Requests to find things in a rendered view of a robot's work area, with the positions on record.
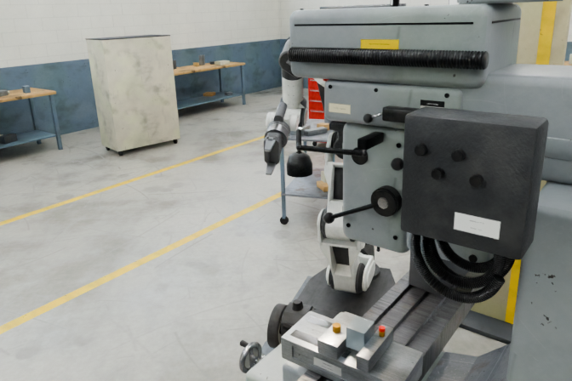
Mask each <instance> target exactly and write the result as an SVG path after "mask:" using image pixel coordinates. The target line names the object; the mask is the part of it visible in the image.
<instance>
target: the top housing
mask: <svg viewBox="0 0 572 381"><path fill-rule="evenodd" d="M521 14H522V11H521V8H520V7H519V5H517V4H516V3H480V4H454V5H429V4H425V5H424V6H403V7H379V8H353V9H300V10H296V11H294V12H293V13H292V14H291V15H290V17H289V30H290V47H308V48H309V47H312V48H372V49H374V48H375V49H379V48H380V49H382V48H383V49H384V48H385V49H410V50H411V49H413V50H414V49H416V50H417V49H419V50H420V49H421V50H423V49H424V50H429V49H430V50H445V51H446V50H448V51H450V50H451V51H453V50H454V51H456V50H458V51H459V50H460V51H462V50H464V51H467V52H468V51H469V50H470V51H471V52H472V51H474V52H475V51H480V52H482V51H484V52H485V51H487V52H488V53H489V64H488V67H487V68H486V69H485V70H483V69H482V70H479V69H478V70H476V69H475V70H473V69H471V70H470V69H468V70H467V69H463V68H462V69H460V68H459V69H457V68H455V69H454V68H452V69H451V68H436V67H434V68H430V67H428V68H427V67H418V66H417V67H413V66H411V67H410V66H409V67H407V66H389V65H351V64H350V65H349V64H332V63H331V64H330V63H311V62H294V61H293V62H292V61H291V71H292V73H293V74H294V75H295V76H296V77H307V78H320V79H334V80H347V81H359V82H384V83H397V84H410V85H423V86H436V87H450V88H480V87H481V86H483V84H484V83H485V81H486V78H487V76H488V74H489V73H490V72H492V71H497V70H499V69H501V68H503V67H506V66H509V65H512V64H516V62H517V53H518V39H519V30H520V22H521Z"/></svg>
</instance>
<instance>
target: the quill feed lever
mask: <svg viewBox="0 0 572 381"><path fill-rule="evenodd" d="M401 207H402V197H401V195H400V194H399V192H398V191H397V190H396V189H395V188H393V187H391V186H390V185H383V186H381V187H380V188H378V189H377V190H375V191H374V192H373V193H372V195H371V203H370V204H367V205H364V206H361V207H358V208H353V209H349V210H346V211H343V212H340V213H335V214H332V213H331V212H327V213H325V214H324V216H323V221H324V222H325V223H327V224H331V223H333V222H334V221H335V219H337V218H339V217H343V216H347V215H349V214H353V213H358V212H362V211H364V210H368V209H371V208H373V209H374V210H375V211H376V212H377V213H378V214H379V215H381V216H385V217H389V216H392V215H393V214H395V213H396V212H397V211H398V210H399V209H400V208H401Z"/></svg>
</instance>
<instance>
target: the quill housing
mask: <svg viewBox="0 0 572 381"><path fill-rule="evenodd" d="M373 132H382V133H384V139H383V142H382V143H380V144H378V145H376V146H374V147H372V148H369V149H367V153H368V155H367V156H366V157H363V156H350V155H349V156H348V155H343V211H346V210H349V209H353V208H358V207H361V206H364V205H367V204H370V203H371V195H372V193H373V192H374V191H375V190H377V189H378V188H380V187H381V186H383V185H390V186H391V187H393V188H395V189H396V190H397V191H398V192H399V194H400V195H401V197H402V188H403V170H402V169H401V170H399V171H396V170H394V169H392V166H391V162H392V160H393V159H394V158H396V157H399V158H401V159H403V148H404V129H400V128H387V127H380V126H373V125H366V124H359V123H352V122H347V123H346V124H345V126H344V129H343V149H348V150H356V151H361V149H358V139H359V138H361V137H363V136H365V135H367V134H371V133H373ZM401 208H402V207H401ZM401 208H400V209H399V210H398V211H397V212H396V213H395V214H393V215H392V216H389V217H385V216H381V215H379V214H378V213H377V212H376V211H375V210H374V209H373V208H371V209H368V210H364V211H362V212H358V213H353V214H349V215H347V216H343V232H344V234H345V236H346V237H348V238H350V239H352V240H355V241H358V242H363V243H367V244H369V245H373V246H376V247H382V248H384V249H388V250H391V251H394V252H397V253H406V252H408V251H409V248H408V246H407V232H406V231H403V230H401Z"/></svg>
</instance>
